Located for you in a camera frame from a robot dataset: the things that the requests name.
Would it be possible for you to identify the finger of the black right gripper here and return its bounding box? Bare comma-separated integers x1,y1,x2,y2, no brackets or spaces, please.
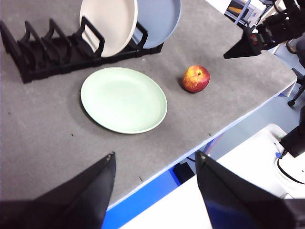
223,25,263,60

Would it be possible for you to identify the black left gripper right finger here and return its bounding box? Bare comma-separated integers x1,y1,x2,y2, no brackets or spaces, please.
195,150,305,229

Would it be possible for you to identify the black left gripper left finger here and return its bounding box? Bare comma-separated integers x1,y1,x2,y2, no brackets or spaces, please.
0,151,117,229

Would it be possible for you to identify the red yellow apple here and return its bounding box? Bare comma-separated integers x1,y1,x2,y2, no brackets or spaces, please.
182,65,211,93

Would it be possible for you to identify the green plate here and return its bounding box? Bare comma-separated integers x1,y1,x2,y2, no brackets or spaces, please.
80,67,168,134

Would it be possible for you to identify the blue plate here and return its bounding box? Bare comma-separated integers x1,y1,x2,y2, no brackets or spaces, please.
132,0,182,50

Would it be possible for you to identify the cream white plate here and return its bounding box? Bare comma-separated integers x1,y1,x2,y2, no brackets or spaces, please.
80,0,138,58

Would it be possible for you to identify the black plate rack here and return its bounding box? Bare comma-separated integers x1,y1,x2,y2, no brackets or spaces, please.
0,16,165,84

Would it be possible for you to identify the small black box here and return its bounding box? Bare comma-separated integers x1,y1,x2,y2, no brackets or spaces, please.
173,162,196,185

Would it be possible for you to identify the black office chair base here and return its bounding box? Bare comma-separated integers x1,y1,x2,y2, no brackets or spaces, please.
287,68,305,107

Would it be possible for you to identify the black base cable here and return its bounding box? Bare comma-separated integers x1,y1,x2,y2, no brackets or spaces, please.
277,154,305,185

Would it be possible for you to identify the blue frame panel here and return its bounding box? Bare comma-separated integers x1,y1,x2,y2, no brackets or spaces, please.
102,167,189,229

